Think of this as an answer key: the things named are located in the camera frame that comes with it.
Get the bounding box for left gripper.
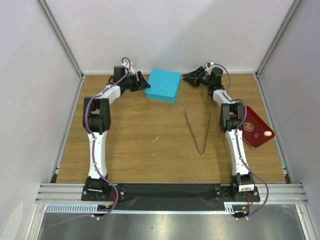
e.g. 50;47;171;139
122;71;151;93

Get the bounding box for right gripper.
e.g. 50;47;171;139
182;66;213;88

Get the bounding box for teal box lid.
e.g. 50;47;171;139
144;69;182;96

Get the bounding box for metal tongs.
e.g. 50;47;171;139
184;109;211;156

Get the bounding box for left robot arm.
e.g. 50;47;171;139
81;65;151;201

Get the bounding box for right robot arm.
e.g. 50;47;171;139
183;66;258;204

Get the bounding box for teal chocolate box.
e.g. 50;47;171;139
145;93;177;104

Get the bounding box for red chocolate tray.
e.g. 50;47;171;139
242;105;276;149

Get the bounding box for beige oval chocolate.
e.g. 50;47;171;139
263;131;273;137

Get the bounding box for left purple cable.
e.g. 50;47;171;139
47;57;132;227

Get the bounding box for purple cable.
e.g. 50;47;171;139
47;57;132;227
211;62;270;221

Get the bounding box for right aluminium frame post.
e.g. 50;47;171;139
255;0;303;77

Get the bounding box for aluminium frame post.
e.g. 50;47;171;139
255;0;303;77
36;0;84;80

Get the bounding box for left aluminium frame post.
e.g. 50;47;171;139
36;0;84;80

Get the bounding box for slotted cable duct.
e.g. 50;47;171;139
45;202;249;216

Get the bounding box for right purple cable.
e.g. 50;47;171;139
211;62;270;221

